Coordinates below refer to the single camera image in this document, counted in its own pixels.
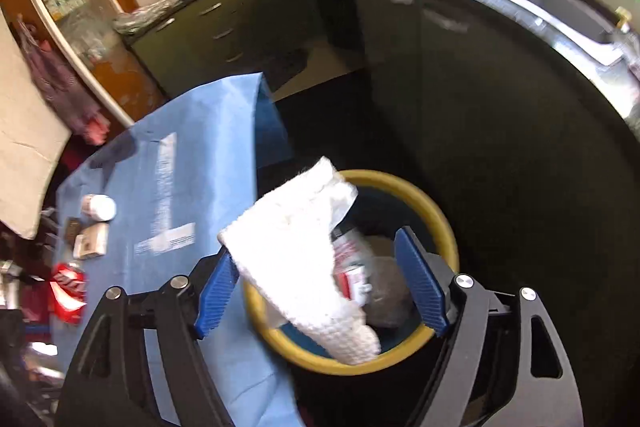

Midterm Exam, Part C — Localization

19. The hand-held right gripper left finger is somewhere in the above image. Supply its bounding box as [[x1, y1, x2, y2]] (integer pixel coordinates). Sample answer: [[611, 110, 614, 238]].
[[54, 247, 241, 427]]

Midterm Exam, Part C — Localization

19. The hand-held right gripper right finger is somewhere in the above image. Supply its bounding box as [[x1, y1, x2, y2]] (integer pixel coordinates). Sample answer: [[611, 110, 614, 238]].
[[394, 226, 585, 427]]

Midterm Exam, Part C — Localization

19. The clear plastic water bottle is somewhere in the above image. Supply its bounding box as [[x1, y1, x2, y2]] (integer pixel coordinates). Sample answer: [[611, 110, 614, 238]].
[[365, 257, 421, 328]]

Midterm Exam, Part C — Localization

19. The red and white carton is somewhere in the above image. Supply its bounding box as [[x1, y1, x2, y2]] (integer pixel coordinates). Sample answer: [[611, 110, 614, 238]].
[[334, 264, 371, 308]]

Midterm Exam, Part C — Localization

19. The white knitted cloth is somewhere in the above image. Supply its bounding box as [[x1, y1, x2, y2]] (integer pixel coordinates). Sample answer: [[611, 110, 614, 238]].
[[218, 157, 381, 365]]

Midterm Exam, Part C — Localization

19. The blue bin with yellow rim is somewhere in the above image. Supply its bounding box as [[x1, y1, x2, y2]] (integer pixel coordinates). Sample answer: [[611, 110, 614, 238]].
[[242, 169, 460, 375]]

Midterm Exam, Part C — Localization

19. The small crumpled paper box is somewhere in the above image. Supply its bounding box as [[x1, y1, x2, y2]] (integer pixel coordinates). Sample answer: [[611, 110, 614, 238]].
[[71, 222, 110, 260]]

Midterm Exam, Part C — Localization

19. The small white bottle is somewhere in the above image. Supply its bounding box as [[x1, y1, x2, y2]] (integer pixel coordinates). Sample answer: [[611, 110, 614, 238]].
[[81, 193, 117, 223]]

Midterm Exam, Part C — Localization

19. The red soda can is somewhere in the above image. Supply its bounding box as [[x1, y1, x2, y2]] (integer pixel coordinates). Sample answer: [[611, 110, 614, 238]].
[[48, 261, 88, 324]]

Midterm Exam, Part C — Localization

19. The blue star-print tablecloth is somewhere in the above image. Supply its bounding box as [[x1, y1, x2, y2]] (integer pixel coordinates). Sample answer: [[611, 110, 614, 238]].
[[54, 72, 306, 427]]

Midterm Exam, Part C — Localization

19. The white hanging sheet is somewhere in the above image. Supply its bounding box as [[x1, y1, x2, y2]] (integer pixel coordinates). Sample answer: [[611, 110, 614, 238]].
[[0, 14, 73, 240]]

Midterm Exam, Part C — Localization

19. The purple checked apron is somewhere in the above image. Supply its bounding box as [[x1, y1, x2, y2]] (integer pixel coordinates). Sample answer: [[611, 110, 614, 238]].
[[15, 14, 111, 145]]

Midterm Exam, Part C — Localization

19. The black kitchen countertop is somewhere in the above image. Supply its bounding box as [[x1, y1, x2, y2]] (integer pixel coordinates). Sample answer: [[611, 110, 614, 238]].
[[287, 0, 640, 132]]

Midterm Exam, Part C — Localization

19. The clear plastic bag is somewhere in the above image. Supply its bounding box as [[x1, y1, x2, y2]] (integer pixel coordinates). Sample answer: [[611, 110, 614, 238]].
[[112, 0, 181, 35]]

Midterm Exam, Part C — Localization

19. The sliding glass door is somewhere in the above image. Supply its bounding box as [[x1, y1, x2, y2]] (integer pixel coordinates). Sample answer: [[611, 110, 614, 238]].
[[15, 0, 136, 128]]

